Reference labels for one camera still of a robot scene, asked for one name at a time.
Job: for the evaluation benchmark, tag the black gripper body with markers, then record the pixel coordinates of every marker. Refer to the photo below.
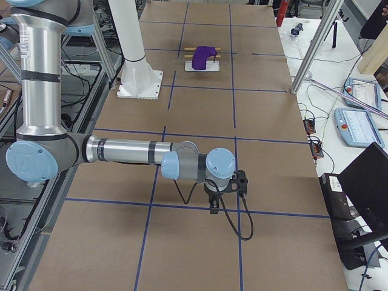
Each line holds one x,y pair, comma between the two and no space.
213,193

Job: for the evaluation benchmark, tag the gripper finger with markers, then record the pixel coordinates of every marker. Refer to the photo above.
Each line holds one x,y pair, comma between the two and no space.
215,206
211,206

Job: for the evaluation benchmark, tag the purple towel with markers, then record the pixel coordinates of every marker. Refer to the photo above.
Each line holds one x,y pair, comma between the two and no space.
201,55

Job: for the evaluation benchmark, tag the white towel rack base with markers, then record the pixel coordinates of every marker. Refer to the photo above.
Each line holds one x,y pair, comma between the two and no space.
211,66

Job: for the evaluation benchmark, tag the right wooden rack bar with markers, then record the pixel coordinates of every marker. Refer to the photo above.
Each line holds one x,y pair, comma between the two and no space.
191,56

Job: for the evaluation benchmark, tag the wooden rack bar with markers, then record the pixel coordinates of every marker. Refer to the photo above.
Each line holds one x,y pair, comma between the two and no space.
189,48
191,56

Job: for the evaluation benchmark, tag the left wooden rack bar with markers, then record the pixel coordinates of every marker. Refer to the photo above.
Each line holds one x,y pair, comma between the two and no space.
189,48

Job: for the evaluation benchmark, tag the brown paper table cover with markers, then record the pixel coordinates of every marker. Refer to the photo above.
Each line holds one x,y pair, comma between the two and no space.
126,227

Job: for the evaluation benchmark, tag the black device box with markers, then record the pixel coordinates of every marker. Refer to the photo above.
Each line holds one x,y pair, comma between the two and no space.
335,199

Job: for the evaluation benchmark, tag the black laptop on stand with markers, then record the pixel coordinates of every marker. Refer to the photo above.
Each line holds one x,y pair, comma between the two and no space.
364,181

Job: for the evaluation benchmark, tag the lower teach pendant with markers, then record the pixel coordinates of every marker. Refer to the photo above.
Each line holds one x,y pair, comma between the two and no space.
357,128

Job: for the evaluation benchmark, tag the teach pendant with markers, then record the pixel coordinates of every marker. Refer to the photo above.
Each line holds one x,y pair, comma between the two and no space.
357,128
367,92

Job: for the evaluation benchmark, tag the upper teach pendant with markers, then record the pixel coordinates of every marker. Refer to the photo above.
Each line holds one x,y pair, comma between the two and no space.
367,92

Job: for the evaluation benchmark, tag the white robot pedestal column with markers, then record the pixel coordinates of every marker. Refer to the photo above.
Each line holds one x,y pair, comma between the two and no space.
138,79

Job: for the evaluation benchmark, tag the grey aluminium profile post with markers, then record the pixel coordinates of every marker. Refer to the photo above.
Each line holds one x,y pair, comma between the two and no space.
322,30

